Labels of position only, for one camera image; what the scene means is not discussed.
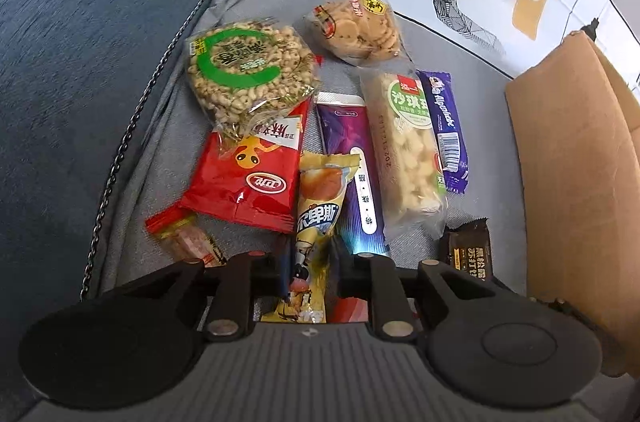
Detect round green puffed grain cake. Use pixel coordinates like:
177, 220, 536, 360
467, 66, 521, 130
184, 19, 321, 145

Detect red snack bag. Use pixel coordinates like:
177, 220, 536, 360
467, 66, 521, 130
179, 100, 311, 234

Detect small red clear candy pack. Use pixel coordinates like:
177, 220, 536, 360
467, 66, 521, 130
144, 203, 227, 267

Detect small biscuit bag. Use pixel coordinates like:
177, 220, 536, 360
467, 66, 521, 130
307, 0, 402, 66

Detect dark brown chocolate pack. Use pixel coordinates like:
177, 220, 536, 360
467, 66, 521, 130
438, 219, 494, 281

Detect cardboard box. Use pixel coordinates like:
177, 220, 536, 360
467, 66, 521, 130
506, 31, 639, 376

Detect sachima pastry pack green label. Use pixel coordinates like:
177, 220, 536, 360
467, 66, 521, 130
359, 69, 448, 240

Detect blue purple chocolate bar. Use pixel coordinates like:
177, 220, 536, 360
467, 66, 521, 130
416, 70, 469, 195

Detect yellow cartoon snack pack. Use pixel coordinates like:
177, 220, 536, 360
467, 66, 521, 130
262, 151, 349, 324

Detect purple wafer bar pack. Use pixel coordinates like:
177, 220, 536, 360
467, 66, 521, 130
316, 92, 388, 255

